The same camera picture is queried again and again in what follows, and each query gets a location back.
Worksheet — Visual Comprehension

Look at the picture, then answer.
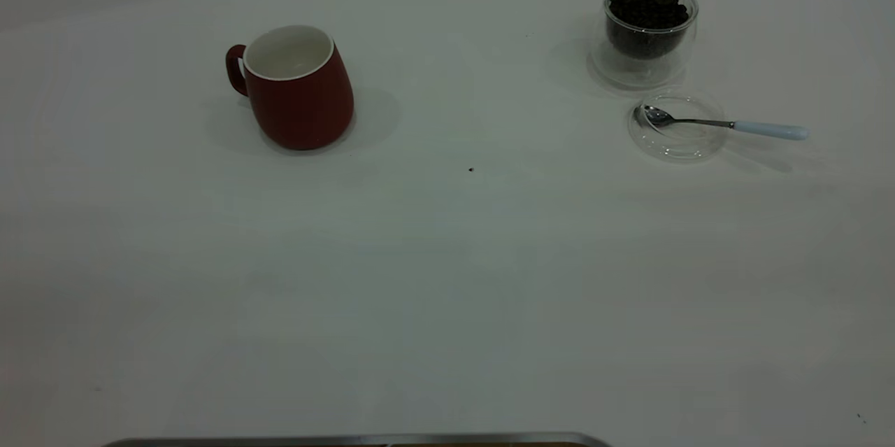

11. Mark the red ceramic mug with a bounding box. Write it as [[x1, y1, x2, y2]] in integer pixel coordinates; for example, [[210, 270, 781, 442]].
[[225, 24, 355, 151]]

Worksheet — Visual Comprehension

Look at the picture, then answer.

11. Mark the metal spoon pale blue handle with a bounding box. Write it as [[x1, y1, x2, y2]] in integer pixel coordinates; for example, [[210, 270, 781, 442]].
[[641, 105, 810, 141]]

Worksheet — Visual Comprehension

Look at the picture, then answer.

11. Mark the clear round glass lid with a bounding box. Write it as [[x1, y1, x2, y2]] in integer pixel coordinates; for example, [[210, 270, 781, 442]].
[[627, 88, 729, 162]]

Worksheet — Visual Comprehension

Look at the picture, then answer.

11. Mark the dark coffee beans pile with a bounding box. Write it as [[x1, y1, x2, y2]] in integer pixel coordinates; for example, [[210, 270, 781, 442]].
[[607, 0, 690, 59]]

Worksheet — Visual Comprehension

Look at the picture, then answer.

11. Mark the grey metal frame edge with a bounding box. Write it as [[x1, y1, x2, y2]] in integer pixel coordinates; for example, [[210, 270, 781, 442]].
[[101, 432, 613, 447]]

